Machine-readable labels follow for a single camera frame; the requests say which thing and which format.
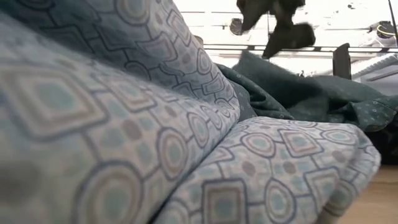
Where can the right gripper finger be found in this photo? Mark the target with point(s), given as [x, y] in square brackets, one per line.
[252, 15]
[289, 39]

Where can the teal dotted shirt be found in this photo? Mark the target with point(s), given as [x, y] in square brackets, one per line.
[295, 90]

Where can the light blue patterned garment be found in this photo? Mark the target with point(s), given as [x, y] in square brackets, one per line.
[124, 124]

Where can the round dark ceiling fixture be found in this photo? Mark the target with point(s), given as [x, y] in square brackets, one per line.
[235, 26]

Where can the black and yellow round device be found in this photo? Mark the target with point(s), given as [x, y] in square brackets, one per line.
[385, 30]

